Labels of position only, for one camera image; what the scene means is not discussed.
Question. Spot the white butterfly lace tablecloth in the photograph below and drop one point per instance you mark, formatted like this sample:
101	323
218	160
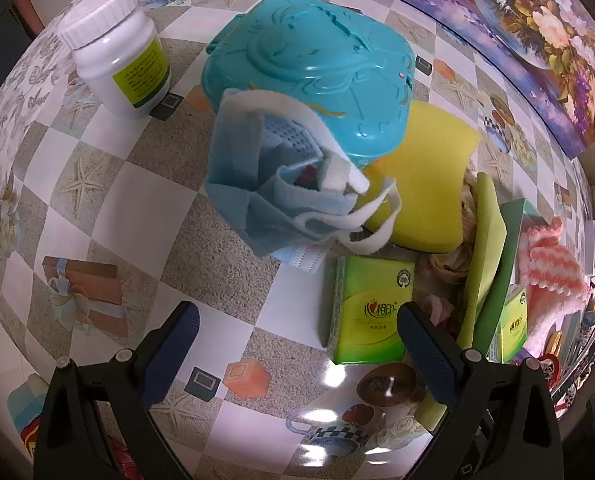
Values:
22	90

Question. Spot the teal plastic box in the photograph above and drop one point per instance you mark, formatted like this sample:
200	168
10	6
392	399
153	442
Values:
317	70

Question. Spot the blue face mask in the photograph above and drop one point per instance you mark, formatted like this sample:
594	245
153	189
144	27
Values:
257	200

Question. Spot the lime green cloth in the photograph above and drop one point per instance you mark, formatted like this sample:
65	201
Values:
485	260

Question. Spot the white plastic bottle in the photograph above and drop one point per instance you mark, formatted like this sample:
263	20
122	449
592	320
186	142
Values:
112	65

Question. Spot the green tissue packet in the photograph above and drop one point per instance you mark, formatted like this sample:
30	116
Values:
372	310
515	325

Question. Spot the pink striped fuzzy sock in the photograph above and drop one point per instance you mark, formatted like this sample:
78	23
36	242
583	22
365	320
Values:
547	270

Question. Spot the yellow sponge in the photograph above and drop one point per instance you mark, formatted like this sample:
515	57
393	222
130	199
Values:
427	185

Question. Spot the flower painting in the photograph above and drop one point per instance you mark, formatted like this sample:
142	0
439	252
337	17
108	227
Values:
527	20

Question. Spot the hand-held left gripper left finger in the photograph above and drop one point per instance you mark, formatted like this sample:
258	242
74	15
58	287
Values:
172	355

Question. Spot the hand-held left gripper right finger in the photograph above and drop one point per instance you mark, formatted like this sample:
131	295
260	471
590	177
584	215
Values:
427	355

